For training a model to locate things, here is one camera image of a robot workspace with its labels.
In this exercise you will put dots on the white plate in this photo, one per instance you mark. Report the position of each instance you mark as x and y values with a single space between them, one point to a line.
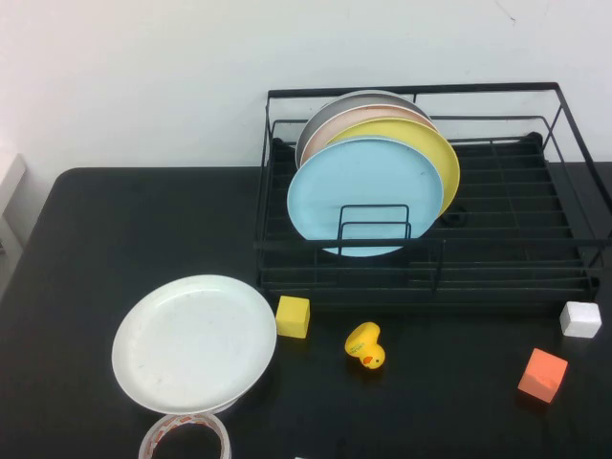
191 339

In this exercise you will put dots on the light blue plate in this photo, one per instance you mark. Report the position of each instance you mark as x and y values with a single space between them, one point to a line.
363 177

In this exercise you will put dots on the grey plate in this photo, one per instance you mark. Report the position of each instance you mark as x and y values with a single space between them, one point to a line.
318 122

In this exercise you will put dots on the pink plate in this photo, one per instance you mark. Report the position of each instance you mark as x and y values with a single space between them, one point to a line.
363 117

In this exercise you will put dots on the yellow plate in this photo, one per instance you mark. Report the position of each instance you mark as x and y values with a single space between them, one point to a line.
444 162

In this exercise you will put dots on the yellow foam cube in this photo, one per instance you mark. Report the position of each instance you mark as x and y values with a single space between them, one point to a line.
291 318

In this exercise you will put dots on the yellow rubber duck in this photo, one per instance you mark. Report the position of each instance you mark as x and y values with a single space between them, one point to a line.
363 344

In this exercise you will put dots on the orange foam cube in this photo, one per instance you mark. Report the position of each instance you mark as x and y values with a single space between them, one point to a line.
542 375

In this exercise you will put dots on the white foam cube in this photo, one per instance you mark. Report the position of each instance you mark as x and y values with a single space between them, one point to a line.
581 320

